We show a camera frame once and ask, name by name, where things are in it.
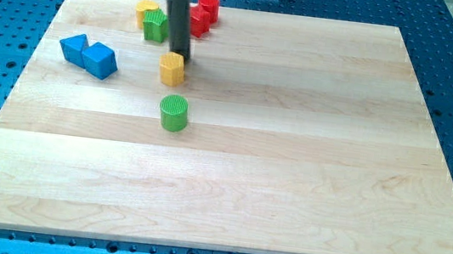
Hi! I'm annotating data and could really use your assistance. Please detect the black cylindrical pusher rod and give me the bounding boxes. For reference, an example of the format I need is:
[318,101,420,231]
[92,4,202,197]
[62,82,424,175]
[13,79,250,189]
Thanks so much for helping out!
[166,0,191,61]

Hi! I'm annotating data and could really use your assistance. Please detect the blue cube block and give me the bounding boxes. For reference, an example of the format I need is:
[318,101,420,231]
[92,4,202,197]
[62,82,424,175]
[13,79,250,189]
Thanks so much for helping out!
[82,42,118,80]

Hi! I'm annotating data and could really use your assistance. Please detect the yellow hexagonal block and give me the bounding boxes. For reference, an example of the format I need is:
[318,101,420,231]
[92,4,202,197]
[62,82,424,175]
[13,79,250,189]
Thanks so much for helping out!
[159,52,184,87]

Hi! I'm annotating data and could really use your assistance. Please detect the yellow cylinder block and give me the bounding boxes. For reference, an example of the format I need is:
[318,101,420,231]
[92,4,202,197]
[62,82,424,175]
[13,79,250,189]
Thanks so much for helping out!
[135,0,160,29]

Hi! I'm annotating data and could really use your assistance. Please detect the red star-shaped block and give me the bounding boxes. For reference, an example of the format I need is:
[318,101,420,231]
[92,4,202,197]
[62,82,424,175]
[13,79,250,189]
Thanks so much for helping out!
[190,6,211,38]

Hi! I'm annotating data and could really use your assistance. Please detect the blue triangular block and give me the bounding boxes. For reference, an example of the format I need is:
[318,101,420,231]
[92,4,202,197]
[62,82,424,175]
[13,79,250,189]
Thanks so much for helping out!
[59,34,88,69]

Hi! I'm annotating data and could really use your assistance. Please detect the green star-shaped block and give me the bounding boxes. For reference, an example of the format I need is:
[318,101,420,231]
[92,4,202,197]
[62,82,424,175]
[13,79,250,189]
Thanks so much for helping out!
[143,9,168,42]

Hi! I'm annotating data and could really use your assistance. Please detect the red cylinder block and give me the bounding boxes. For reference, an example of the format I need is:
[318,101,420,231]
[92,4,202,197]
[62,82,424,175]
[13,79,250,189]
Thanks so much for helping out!
[197,0,220,24]

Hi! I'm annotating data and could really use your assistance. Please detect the green cylinder block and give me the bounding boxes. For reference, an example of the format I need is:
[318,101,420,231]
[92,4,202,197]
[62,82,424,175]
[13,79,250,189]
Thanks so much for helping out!
[160,94,189,133]

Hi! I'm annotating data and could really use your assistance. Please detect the light wooden board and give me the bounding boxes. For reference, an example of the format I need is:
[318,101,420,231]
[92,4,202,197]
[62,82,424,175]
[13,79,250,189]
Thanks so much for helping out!
[0,0,453,254]

